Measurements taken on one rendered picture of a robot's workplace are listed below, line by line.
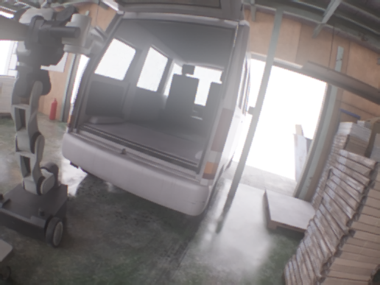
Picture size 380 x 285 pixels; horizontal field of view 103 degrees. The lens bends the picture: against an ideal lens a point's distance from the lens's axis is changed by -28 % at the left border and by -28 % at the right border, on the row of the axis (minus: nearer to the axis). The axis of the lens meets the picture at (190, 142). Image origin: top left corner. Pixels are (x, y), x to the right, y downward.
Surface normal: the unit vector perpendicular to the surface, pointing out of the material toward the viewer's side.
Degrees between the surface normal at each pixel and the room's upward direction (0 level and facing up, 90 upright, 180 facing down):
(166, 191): 88
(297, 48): 90
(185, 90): 93
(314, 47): 90
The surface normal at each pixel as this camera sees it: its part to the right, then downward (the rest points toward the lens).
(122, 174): -0.26, 0.07
